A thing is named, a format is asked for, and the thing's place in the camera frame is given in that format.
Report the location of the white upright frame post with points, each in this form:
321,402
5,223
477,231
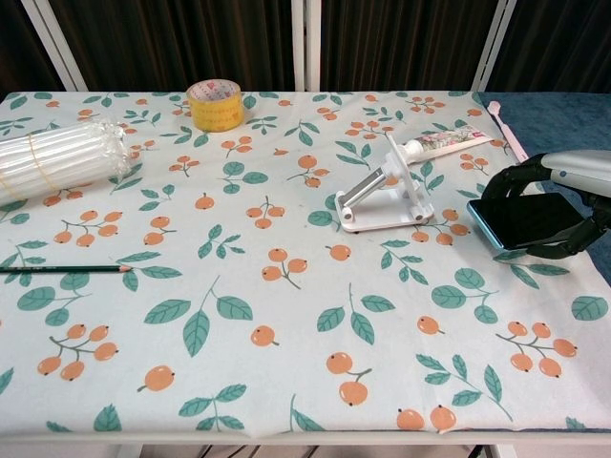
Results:
305,43

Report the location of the dark green pencil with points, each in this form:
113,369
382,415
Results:
71,269

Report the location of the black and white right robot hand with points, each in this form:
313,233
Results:
582,167

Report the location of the black smartphone blue edge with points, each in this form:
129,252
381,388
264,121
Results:
520,222

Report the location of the yellow packing tape roll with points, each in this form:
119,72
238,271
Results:
215,114

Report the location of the bundle of clear wrapped straws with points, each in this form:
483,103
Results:
57,157

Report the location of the orange fruit print tablecloth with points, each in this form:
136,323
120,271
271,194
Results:
305,286

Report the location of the white slanted frame post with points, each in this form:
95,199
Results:
491,47
55,45

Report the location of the blue velvet cloth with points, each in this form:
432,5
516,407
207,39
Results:
563,124

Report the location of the dark pleated curtain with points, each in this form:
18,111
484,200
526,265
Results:
167,43

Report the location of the floral toothpaste tube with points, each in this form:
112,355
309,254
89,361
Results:
448,140

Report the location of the pink toothbrush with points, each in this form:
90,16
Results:
509,130

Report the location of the white folding phone stand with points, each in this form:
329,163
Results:
382,222

